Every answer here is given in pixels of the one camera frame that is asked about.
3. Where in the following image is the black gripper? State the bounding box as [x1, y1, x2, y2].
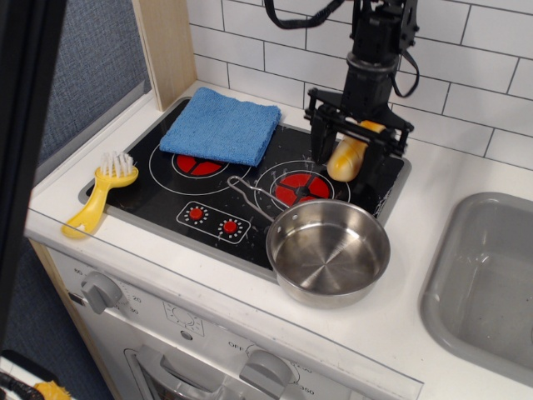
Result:
[305, 57, 414, 196]

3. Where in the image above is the toy bread loaf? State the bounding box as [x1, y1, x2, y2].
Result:
[326, 134, 368, 183]

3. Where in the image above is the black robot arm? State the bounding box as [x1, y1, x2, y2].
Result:
[306, 1, 419, 193]

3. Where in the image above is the stainless steel pot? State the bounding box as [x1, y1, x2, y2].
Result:
[227, 176, 391, 308]

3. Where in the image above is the blue folded cloth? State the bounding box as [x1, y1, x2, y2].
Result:
[160, 87, 281, 167]

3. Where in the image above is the black toy stovetop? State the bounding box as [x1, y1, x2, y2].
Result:
[105, 98, 411, 281]

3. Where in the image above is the grey sink basin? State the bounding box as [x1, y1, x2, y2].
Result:
[421, 192, 532, 386]

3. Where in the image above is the yellow dish brush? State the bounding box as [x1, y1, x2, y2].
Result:
[61, 152, 139, 239]

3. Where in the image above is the grey right oven knob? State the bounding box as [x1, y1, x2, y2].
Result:
[239, 350, 293, 399]

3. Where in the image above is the grey oven knob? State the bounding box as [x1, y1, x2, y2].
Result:
[239, 350, 293, 399]
[81, 272, 122, 315]

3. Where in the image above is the white toy oven front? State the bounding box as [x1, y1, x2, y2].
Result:
[41, 245, 401, 400]

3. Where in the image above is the grey left oven knob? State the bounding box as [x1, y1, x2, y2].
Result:
[81, 272, 122, 315]

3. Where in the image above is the yellow black object bottom left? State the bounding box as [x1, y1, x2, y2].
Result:
[1, 372, 72, 400]

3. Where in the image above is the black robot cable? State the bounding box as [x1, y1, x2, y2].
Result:
[262, 0, 420, 98]

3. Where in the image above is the wooden side post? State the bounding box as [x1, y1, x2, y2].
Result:
[132, 0, 197, 112]

